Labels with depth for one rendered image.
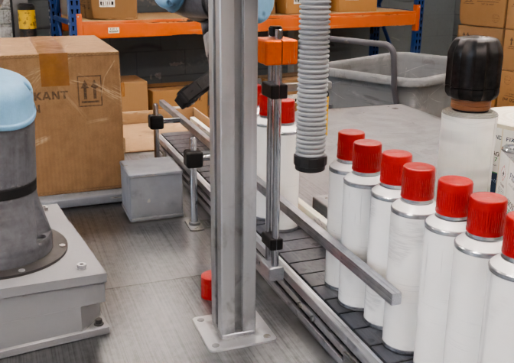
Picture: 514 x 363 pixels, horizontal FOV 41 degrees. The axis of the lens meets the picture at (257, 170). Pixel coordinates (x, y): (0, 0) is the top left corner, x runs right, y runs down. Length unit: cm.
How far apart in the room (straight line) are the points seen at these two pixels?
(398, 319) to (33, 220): 46
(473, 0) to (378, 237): 403
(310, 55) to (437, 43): 637
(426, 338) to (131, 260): 54
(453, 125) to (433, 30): 591
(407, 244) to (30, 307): 45
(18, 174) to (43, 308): 16
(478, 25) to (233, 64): 401
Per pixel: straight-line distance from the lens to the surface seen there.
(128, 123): 202
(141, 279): 106
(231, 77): 78
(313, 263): 98
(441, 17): 705
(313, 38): 69
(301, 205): 110
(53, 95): 134
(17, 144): 88
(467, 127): 109
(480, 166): 111
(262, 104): 109
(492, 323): 63
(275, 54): 83
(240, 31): 79
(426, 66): 394
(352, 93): 330
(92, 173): 138
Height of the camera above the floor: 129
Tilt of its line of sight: 17 degrees down
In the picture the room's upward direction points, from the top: 1 degrees clockwise
